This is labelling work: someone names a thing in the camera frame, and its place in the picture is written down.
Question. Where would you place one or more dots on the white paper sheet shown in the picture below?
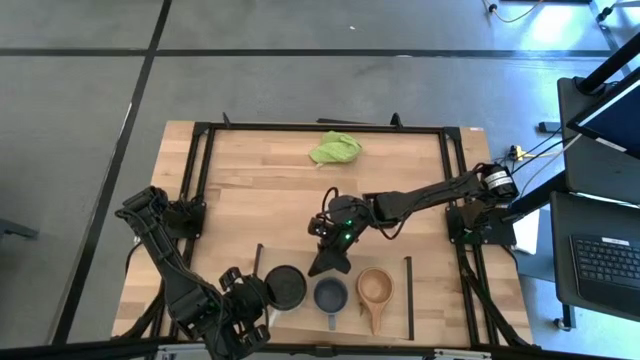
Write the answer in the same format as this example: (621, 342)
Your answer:
(527, 232)

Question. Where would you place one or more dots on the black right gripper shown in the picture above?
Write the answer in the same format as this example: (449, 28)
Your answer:
(350, 220)

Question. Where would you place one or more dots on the dark blue-grey mug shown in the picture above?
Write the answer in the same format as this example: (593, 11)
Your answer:
(330, 296)

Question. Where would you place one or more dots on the wooden shelf black metal legs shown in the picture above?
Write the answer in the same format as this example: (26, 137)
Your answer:
(385, 320)

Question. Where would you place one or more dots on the green terry cloth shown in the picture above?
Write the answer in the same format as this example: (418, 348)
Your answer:
(335, 148)

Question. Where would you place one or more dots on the black laptop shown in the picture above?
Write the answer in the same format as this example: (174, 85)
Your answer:
(600, 260)

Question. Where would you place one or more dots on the yellow plug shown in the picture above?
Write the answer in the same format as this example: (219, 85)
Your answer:
(517, 152)

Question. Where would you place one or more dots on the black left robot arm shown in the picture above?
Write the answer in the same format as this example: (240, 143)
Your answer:
(172, 270)

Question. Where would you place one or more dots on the black aluminium table frame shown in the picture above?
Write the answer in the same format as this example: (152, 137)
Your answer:
(325, 127)

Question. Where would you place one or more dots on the white mug black wavy stripes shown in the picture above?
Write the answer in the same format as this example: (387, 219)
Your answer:
(285, 287)

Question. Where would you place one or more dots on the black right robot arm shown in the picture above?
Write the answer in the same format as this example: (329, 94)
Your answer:
(430, 192)

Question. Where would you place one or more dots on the black equipment cart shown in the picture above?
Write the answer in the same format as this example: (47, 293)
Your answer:
(580, 160)

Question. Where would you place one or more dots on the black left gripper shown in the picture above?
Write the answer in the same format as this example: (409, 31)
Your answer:
(247, 302)

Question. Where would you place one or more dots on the computer monitor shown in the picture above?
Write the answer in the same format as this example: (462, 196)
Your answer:
(612, 117)

